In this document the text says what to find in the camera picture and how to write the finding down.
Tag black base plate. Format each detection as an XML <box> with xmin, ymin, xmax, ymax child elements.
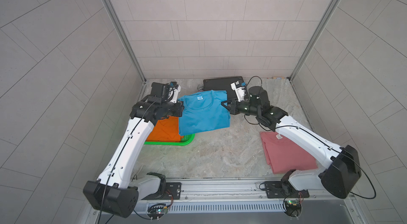
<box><xmin>259</xmin><ymin>181</ymin><xmax>309</xmax><ymax>199</ymax></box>
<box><xmin>143</xmin><ymin>182</ymin><xmax>182</xmax><ymax>200</ymax></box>

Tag purple patterned bottle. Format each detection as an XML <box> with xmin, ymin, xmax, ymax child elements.
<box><xmin>197</xmin><ymin>85</ymin><xmax>204</xmax><ymax>92</ymax></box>

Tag pink t-shirt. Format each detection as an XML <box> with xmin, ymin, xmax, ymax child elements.
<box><xmin>260</xmin><ymin>131</ymin><xmax>318</xmax><ymax>174</ymax></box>

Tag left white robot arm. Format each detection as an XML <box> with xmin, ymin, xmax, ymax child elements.
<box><xmin>83</xmin><ymin>82</ymin><xmax>183</xmax><ymax>218</ymax></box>

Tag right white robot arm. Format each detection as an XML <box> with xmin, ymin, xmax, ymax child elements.
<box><xmin>222</xmin><ymin>82</ymin><xmax>362</xmax><ymax>199</ymax></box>

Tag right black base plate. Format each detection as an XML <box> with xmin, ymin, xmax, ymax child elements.
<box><xmin>259</xmin><ymin>181</ymin><xmax>309</xmax><ymax>199</ymax></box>

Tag orange t-shirt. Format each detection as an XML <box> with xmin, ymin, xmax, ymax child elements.
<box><xmin>146</xmin><ymin>117</ymin><xmax>183</xmax><ymax>142</ymax></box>

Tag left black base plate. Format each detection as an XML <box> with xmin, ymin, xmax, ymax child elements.
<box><xmin>143</xmin><ymin>182</ymin><xmax>182</xmax><ymax>200</ymax></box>

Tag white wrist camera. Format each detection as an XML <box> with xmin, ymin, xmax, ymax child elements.
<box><xmin>166</xmin><ymin>82</ymin><xmax>181</xmax><ymax>103</ymax></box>
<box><xmin>231</xmin><ymin>80</ymin><xmax>247</xmax><ymax>102</ymax></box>

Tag left green circuit board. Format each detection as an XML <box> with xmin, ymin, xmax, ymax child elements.
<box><xmin>147</xmin><ymin>203</ymin><xmax>170</xmax><ymax>219</ymax></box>

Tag aluminium mounting rail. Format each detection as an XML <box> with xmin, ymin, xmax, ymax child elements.
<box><xmin>88</xmin><ymin>177</ymin><xmax>355</xmax><ymax>204</ymax></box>

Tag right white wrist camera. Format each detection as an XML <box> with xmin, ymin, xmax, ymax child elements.
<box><xmin>231</xmin><ymin>80</ymin><xmax>247</xmax><ymax>102</ymax></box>

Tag black hard case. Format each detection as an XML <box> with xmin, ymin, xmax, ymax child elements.
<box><xmin>203</xmin><ymin>76</ymin><xmax>243</xmax><ymax>100</ymax></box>

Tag blue t-shirt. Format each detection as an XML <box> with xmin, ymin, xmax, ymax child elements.
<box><xmin>179</xmin><ymin>90</ymin><xmax>231</xmax><ymax>136</ymax></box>

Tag green plastic basket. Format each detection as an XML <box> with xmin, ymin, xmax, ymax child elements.
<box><xmin>144</xmin><ymin>134</ymin><xmax>195</xmax><ymax>146</ymax></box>

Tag right green circuit board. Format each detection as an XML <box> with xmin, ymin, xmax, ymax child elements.
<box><xmin>284</xmin><ymin>200</ymin><xmax>302</xmax><ymax>218</ymax></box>

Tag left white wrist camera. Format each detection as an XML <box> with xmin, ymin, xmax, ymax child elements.
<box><xmin>166</xmin><ymin>82</ymin><xmax>181</xmax><ymax>103</ymax></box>

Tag green circuit board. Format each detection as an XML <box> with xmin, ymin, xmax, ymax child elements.
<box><xmin>147</xmin><ymin>203</ymin><xmax>170</xmax><ymax>219</ymax></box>
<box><xmin>284</xmin><ymin>200</ymin><xmax>302</xmax><ymax>218</ymax></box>

